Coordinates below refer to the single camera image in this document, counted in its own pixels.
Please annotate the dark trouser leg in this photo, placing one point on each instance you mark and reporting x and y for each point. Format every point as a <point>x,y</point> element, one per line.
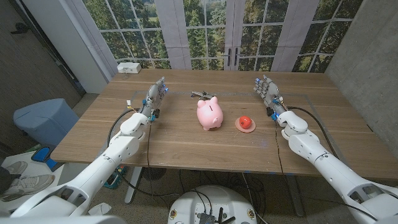
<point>4,180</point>

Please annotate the pink plastic piggy bank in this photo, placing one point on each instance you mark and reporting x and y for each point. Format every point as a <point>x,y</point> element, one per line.
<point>210,115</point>

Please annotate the blue-grey lidded bin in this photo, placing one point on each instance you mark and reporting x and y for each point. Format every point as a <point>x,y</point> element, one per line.
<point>43,121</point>

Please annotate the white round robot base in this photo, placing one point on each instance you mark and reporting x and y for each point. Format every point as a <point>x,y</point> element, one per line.
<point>214,202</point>

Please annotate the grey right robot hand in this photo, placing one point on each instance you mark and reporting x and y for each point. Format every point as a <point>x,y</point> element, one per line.
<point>270,93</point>

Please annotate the blue padded object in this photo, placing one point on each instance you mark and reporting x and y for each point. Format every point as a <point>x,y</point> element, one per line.
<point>42,154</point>

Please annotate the printed window backdrop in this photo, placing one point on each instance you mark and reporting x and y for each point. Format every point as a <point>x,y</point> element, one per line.
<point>199,31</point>

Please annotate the teal object under table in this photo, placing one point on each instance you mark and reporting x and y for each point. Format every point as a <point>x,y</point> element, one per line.
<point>115,179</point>

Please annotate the white floor board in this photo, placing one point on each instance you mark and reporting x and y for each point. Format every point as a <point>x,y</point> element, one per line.
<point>66,175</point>

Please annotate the white plastic box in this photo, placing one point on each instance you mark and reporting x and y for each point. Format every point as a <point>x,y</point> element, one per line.
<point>129,67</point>

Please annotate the red ball on pink dish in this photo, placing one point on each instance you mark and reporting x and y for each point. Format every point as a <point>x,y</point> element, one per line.
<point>245,130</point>

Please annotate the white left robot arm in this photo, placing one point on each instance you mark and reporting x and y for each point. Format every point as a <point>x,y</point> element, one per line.
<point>102,161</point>

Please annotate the small grey sneaker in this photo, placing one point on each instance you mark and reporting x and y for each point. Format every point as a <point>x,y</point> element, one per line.
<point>17,167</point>

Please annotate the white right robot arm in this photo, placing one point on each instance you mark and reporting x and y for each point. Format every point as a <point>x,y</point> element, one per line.
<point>326,165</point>

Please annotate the white robot chest panel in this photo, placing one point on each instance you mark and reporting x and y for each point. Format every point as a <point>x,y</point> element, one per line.
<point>62,220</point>

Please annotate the large grey sneaker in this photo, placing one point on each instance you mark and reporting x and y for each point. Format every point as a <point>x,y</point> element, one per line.
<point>28,185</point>

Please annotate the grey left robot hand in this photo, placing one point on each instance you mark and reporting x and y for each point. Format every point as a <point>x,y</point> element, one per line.
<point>153,96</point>

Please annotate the white table leg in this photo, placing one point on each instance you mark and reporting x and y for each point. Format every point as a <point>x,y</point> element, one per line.
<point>133,183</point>

